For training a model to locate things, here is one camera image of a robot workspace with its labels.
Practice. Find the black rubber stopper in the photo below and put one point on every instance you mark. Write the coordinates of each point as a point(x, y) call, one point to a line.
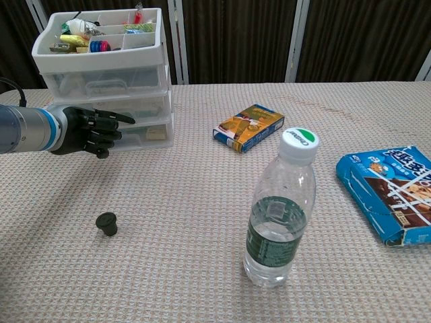
point(106, 223)

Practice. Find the green flat card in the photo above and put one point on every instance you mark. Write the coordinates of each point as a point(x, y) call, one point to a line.
point(144, 114)

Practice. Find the orange blue snack box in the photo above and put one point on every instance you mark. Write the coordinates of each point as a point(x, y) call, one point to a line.
point(250, 126)

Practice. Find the clear plastic drawer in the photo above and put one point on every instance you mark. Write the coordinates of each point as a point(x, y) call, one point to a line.
point(141, 143)
point(151, 102)
point(141, 80)

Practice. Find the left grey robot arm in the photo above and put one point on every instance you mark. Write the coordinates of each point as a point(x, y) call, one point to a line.
point(27, 129)

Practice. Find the olive gold packet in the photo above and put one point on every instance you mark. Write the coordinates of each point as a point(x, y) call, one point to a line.
point(60, 47)

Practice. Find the beige woven tablecloth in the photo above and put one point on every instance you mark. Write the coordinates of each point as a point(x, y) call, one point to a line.
point(168, 202)

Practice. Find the pale yellow block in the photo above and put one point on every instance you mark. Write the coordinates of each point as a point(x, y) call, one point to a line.
point(156, 133)

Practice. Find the clear water bottle white cap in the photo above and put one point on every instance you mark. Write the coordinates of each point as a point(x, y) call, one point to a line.
point(279, 208)

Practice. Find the blue green snack packet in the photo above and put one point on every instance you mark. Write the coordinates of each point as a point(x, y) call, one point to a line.
point(141, 27)

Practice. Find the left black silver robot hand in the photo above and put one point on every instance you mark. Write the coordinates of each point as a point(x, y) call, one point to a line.
point(87, 131)

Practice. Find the yellow wrapped packet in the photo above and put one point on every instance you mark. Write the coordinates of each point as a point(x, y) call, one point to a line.
point(72, 38)

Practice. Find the white plastic drawer organizer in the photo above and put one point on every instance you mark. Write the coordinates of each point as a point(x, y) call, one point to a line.
point(101, 57)

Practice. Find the green small packet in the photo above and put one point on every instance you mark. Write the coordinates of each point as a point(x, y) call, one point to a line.
point(65, 27)

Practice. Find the white screen frame post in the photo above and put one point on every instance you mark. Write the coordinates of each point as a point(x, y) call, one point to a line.
point(296, 40)
point(178, 40)
point(425, 69)
point(35, 8)

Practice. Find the red object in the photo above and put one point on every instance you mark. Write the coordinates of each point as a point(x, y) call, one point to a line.
point(137, 16)

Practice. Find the stack of coloured rings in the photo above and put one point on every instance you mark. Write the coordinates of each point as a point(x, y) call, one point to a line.
point(97, 46)

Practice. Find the blue cookie package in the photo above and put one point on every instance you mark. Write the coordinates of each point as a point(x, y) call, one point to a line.
point(387, 198)

